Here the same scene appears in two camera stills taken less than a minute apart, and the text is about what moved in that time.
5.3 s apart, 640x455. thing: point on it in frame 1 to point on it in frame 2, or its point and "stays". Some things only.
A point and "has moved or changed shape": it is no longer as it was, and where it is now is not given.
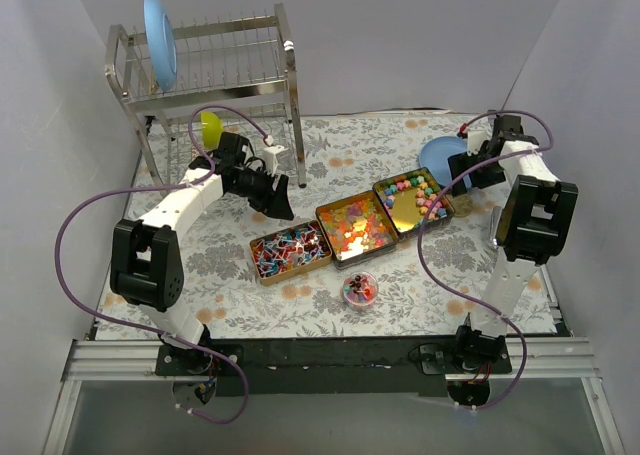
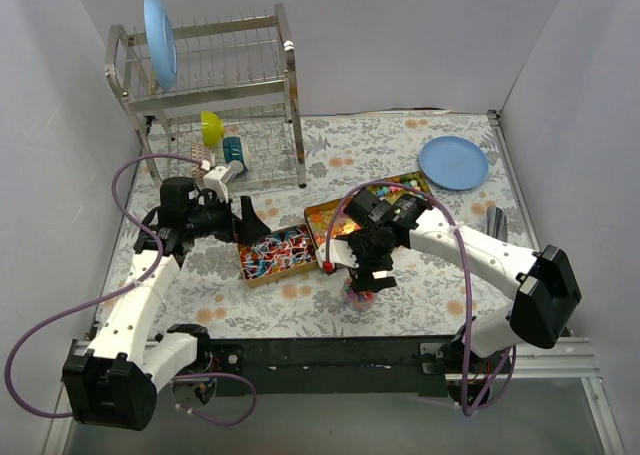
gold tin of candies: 290,251 has moved or changed shape
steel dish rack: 236,74 stays
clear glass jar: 360,290 stays
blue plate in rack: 161,43 stays
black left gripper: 265,193 to 238,223
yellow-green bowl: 212,128 stays
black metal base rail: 336,367 stays
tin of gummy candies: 356,229 has moved or changed shape
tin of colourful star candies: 407,197 has moved or changed shape
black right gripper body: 473,165 to 371,271
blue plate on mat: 434,155 stays
